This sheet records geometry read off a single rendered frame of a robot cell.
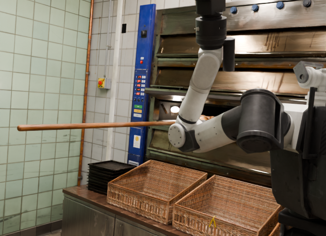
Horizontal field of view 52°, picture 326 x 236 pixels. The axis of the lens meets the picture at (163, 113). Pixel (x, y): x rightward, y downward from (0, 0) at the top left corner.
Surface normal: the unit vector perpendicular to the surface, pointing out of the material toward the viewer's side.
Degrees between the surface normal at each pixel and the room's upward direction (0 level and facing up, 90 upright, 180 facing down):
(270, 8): 90
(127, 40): 90
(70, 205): 90
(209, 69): 113
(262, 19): 90
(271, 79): 70
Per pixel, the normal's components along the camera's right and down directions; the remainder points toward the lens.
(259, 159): -0.55, -0.35
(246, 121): -0.77, -0.44
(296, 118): -0.91, -0.18
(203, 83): -0.27, 0.42
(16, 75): 0.78, 0.10
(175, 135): -0.78, 0.10
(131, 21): -0.62, -0.01
